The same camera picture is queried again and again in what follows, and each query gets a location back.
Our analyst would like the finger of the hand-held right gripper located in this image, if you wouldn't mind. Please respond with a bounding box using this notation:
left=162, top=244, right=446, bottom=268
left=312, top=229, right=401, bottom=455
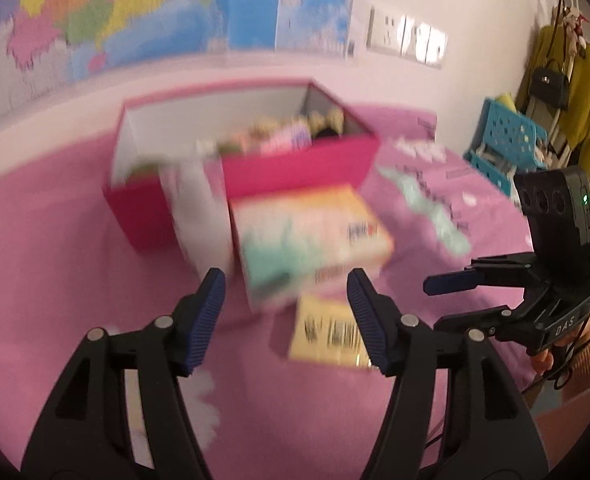
left=422, top=252, right=538, bottom=297
left=433, top=304, right=532, bottom=348

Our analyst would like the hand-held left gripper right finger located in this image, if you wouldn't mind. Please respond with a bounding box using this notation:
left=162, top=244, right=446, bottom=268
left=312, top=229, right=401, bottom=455
left=346, top=267, right=548, bottom=480

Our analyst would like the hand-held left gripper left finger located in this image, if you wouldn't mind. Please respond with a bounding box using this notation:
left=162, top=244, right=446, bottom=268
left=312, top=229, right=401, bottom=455
left=21, top=267, right=227, bottom=480

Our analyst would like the yellow pocket tissue packet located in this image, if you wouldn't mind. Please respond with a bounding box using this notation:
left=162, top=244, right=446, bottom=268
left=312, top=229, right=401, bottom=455
left=289, top=294, right=376, bottom=370

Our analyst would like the pastel soft tissue pack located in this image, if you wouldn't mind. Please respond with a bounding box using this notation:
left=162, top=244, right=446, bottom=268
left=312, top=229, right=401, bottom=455
left=229, top=185, right=395, bottom=311

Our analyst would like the pink cardboard box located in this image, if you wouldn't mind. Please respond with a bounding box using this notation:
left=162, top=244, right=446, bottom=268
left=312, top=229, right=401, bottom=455
left=102, top=78, right=381, bottom=251

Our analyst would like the floral pocket tissue packet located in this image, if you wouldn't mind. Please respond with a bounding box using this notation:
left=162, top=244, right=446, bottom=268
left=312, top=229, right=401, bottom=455
left=257, top=124, right=312, bottom=153

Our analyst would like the beige teddy bear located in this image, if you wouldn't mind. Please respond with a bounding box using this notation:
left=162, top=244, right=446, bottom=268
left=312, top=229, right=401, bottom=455
left=302, top=107, right=347, bottom=133

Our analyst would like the person's right hand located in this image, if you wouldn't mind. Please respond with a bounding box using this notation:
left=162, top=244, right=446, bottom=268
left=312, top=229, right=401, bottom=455
left=529, top=307, right=590, bottom=377

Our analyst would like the white pump lotion bottle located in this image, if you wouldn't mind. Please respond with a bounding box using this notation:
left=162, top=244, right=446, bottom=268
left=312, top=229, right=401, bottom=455
left=160, top=157, right=233, bottom=281

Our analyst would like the blue perforated plastic basket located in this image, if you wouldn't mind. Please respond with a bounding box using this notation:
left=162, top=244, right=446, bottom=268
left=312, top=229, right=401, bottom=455
left=464, top=97, right=548, bottom=196

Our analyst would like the pink floral tablecloth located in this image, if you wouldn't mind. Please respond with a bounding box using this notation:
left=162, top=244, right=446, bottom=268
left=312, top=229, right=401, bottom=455
left=0, top=102, right=538, bottom=480

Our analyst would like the yellow coat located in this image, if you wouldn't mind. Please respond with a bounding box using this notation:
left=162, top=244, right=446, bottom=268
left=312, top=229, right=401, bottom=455
left=518, top=25, right=590, bottom=186

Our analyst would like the black handbag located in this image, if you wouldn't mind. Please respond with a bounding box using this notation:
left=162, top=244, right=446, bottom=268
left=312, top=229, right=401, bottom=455
left=528, top=59, right=572, bottom=109

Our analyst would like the small hanging plush toy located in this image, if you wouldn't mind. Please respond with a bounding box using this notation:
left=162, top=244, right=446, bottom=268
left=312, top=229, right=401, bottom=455
left=560, top=5, right=588, bottom=58

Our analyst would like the colourful wall map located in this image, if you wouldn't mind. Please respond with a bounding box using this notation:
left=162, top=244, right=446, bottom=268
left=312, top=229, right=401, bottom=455
left=0, top=0, right=358, bottom=128

